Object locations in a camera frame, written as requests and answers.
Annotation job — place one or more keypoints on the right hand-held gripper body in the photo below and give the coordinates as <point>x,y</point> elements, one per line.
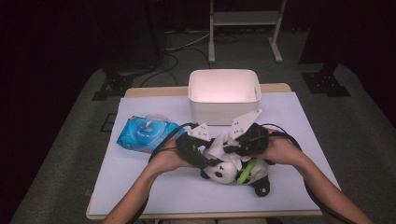
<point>255,140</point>

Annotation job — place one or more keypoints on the pale lavender table mat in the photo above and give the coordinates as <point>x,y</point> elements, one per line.
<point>174,193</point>

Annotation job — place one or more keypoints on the person's right hand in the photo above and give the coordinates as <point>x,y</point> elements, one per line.
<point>281,151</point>

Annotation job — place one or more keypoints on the black stand base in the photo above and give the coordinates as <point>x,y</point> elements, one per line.
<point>325,84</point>
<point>113,85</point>

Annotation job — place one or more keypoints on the white metal stand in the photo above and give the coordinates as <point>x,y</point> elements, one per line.
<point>246,18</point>

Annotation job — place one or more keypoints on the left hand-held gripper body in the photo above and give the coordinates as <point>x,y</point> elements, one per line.
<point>186,146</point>

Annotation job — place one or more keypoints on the person's left hand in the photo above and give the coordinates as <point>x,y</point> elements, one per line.
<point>168,157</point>

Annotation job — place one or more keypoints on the white plastic storage box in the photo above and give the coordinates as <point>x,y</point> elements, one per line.
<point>224,105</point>

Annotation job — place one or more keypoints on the blue wet wipes pack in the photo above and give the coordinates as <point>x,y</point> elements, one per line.
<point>137,135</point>

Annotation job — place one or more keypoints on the panda plush toy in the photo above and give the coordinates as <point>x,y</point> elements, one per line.
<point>224,174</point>

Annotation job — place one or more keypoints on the white wet wipe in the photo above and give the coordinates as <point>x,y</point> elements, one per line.
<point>218,147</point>

